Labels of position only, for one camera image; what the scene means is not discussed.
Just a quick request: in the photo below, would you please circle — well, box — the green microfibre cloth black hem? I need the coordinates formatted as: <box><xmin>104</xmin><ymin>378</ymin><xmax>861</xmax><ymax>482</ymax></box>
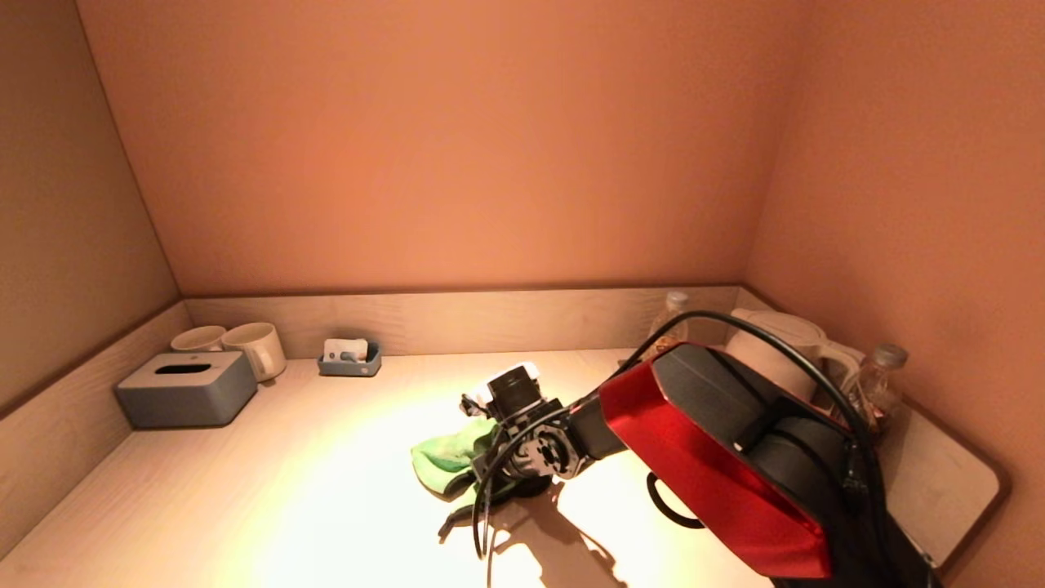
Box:
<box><xmin>411</xmin><ymin>415</ymin><xmax>556</xmax><ymax>536</ymax></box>

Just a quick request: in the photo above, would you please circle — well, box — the long wood grain upstand panel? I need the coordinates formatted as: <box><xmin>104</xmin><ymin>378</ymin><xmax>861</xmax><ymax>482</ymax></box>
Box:
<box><xmin>184</xmin><ymin>284</ymin><xmax>740</xmax><ymax>360</ymax></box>

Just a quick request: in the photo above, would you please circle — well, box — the small blue-grey tray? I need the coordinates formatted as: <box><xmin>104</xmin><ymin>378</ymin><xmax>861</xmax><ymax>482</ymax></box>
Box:
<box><xmin>318</xmin><ymin>342</ymin><xmax>383</xmax><ymax>377</ymax></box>

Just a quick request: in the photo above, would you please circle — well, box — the clear bottle of amber tea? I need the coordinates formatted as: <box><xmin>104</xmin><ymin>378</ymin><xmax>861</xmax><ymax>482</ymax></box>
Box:
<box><xmin>651</xmin><ymin>292</ymin><xmax>691</xmax><ymax>352</ymax></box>

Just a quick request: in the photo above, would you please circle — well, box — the white electric kettle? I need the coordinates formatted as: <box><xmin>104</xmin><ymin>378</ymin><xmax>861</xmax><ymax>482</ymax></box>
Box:
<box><xmin>725</xmin><ymin>308</ymin><xmax>863</xmax><ymax>409</ymax></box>

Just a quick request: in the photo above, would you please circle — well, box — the grey tissue box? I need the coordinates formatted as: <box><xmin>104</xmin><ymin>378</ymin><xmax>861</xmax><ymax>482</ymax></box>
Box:
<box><xmin>114</xmin><ymin>352</ymin><xmax>259</xmax><ymax>430</ymax></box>

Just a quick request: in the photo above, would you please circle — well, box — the clear bottle of dark tea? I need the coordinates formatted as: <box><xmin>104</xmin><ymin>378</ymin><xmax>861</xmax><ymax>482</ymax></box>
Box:
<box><xmin>847</xmin><ymin>344</ymin><xmax>909</xmax><ymax>446</ymax></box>

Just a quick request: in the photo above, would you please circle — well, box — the slanted wood grain upstand panel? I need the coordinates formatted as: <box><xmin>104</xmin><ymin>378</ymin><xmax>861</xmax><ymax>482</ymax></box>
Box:
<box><xmin>0</xmin><ymin>301</ymin><xmax>193</xmax><ymax>563</ymax></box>

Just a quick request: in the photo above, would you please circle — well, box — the rounded-corner wood upstand panel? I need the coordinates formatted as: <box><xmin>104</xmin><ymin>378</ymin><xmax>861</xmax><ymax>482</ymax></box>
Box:
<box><xmin>729</xmin><ymin>284</ymin><xmax>1010</xmax><ymax>572</ymax></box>

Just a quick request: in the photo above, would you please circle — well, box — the short black cable loop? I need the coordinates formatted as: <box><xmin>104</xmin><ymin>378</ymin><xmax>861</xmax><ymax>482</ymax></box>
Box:
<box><xmin>647</xmin><ymin>472</ymin><xmax>705</xmax><ymax>529</ymax></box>

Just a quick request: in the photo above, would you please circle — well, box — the long black arm cable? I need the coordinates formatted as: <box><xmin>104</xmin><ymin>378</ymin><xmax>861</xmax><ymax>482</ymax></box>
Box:
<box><xmin>472</xmin><ymin>310</ymin><xmax>887</xmax><ymax>564</ymax></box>

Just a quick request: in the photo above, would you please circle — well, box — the white mug with handle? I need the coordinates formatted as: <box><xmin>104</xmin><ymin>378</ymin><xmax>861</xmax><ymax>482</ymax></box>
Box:
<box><xmin>221</xmin><ymin>323</ymin><xmax>287</xmax><ymax>383</ymax></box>

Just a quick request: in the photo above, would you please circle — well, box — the white mug without visible handle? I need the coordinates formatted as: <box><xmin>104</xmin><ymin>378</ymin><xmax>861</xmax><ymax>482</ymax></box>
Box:
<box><xmin>171</xmin><ymin>326</ymin><xmax>228</xmax><ymax>354</ymax></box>

